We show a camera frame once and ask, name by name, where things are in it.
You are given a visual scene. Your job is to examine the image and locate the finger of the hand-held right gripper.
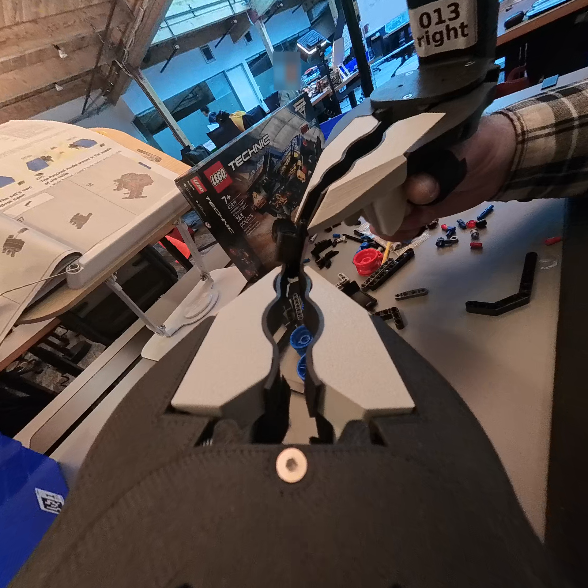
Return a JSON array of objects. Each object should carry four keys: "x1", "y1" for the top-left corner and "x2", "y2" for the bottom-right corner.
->
[
  {"x1": 294, "y1": 114, "x2": 382, "y2": 227},
  {"x1": 308, "y1": 111, "x2": 446, "y2": 232}
]

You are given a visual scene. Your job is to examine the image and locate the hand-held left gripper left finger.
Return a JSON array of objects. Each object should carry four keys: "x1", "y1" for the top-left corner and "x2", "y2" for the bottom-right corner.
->
[{"x1": 171, "y1": 270, "x2": 292, "y2": 444}]

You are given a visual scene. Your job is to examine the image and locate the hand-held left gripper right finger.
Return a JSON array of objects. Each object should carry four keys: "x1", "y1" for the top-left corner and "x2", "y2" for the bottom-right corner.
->
[{"x1": 300, "y1": 266, "x2": 417, "y2": 444}]

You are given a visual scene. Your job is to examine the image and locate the black connector assembly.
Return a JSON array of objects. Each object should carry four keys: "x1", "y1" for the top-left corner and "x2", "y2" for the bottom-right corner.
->
[{"x1": 271, "y1": 217, "x2": 309, "y2": 286}]

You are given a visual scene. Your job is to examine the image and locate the black angled long beam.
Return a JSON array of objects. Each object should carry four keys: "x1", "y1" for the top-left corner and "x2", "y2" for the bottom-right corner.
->
[{"x1": 465, "y1": 252, "x2": 538, "y2": 317}]

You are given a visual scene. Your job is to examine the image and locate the building instruction booklet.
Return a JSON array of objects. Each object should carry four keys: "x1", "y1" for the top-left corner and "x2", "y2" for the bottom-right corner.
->
[{"x1": 0, "y1": 154, "x2": 183, "y2": 341}]

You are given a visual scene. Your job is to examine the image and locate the grey desk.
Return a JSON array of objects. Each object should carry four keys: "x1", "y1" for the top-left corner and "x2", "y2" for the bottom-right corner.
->
[{"x1": 14, "y1": 66, "x2": 588, "y2": 547}]

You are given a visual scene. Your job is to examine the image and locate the person's right hand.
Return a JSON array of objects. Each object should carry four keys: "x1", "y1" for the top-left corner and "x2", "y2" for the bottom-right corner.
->
[{"x1": 370, "y1": 114, "x2": 516, "y2": 243}]

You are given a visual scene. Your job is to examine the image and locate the black L-shaped beam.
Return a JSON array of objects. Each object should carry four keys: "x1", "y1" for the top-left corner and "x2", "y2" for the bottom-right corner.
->
[{"x1": 374, "y1": 307, "x2": 406, "y2": 330}]

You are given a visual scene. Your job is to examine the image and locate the black flat clip panel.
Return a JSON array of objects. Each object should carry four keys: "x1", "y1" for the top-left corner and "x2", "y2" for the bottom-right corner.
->
[{"x1": 342, "y1": 280, "x2": 379, "y2": 310}]

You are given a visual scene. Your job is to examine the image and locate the red wheel rim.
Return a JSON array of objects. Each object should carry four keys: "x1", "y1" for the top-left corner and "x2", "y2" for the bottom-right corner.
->
[{"x1": 353, "y1": 249, "x2": 384, "y2": 277}]

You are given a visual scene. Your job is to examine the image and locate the black seven-hole beam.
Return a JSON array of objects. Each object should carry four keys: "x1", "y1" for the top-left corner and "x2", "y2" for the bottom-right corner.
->
[{"x1": 363, "y1": 248, "x2": 415, "y2": 291}]

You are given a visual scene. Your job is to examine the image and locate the grey nine-hole beam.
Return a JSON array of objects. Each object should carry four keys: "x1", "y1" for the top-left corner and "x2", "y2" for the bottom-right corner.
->
[{"x1": 360, "y1": 257, "x2": 397, "y2": 291}]

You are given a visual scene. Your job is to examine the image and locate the black floor pole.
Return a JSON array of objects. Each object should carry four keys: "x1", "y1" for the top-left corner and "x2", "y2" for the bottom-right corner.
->
[{"x1": 342, "y1": 0, "x2": 374, "y2": 98}]

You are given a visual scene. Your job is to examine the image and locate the scattered small pins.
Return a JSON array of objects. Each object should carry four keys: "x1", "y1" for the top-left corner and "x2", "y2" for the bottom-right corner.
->
[{"x1": 427, "y1": 204, "x2": 497, "y2": 251}]

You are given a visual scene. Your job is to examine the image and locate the monster truck toy box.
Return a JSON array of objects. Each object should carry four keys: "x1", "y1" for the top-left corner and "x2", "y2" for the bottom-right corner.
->
[{"x1": 175, "y1": 99, "x2": 327, "y2": 282}]

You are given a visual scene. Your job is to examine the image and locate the orange angular object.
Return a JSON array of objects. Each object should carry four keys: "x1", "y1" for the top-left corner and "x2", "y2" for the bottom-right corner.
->
[{"x1": 158, "y1": 232, "x2": 192, "y2": 261}]

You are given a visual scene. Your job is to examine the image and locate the blue bin with square tag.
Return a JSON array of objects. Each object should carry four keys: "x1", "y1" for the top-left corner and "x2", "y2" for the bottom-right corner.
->
[{"x1": 0, "y1": 434, "x2": 70, "y2": 585}]

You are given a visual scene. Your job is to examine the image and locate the black bent frame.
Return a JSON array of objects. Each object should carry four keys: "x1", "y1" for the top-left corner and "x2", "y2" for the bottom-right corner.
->
[{"x1": 310, "y1": 236, "x2": 341, "y2": 270}]

